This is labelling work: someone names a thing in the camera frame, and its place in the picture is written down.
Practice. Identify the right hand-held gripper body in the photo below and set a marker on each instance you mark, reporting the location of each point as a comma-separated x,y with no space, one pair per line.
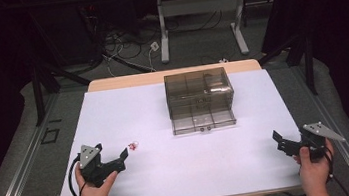
316,137

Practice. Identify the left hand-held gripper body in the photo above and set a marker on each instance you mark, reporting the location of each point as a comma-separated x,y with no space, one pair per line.
93,168

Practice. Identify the small red white trinket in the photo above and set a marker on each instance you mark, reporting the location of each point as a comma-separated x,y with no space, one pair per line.
133,146

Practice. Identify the smoky clear drawer box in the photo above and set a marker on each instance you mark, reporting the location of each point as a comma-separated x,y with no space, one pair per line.
198,90

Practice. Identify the person's left hand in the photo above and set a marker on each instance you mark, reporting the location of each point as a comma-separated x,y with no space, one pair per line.
94,195

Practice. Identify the person's right hand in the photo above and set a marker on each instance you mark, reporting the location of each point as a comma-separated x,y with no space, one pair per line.
316,171

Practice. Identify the white table sheet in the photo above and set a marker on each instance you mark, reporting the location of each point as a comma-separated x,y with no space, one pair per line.
170,165

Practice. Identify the black metal stand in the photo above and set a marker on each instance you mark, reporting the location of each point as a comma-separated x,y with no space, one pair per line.
307,58
40,91

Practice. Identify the white power plug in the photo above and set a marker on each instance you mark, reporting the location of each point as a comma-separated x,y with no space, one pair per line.
154,46

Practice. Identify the aluminium floor rail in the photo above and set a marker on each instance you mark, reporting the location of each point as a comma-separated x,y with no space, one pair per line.
347,150
20,167

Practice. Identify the white metal frame desk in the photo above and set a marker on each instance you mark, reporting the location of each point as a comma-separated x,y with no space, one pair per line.
198,4

